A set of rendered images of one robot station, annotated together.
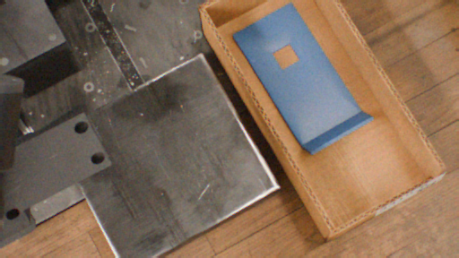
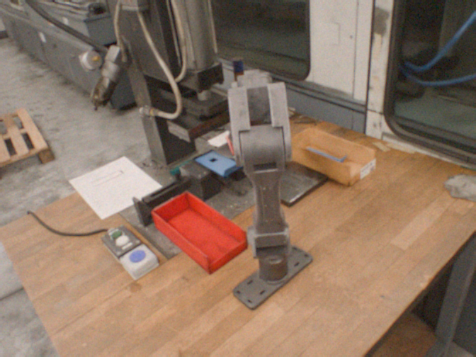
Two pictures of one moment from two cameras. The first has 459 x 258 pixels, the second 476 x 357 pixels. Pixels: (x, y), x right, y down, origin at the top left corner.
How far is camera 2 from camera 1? 0.84 m
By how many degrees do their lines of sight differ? 42
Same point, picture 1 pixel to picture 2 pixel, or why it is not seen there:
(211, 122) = (299, 168)
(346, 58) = (331, 153)
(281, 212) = (331, 185)
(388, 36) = not seen: hidden behind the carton
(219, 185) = (309, 179)
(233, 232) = (318, 192)
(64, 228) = not seen: hidden behind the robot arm
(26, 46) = not seen: hidden behind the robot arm
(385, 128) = (351, 162)
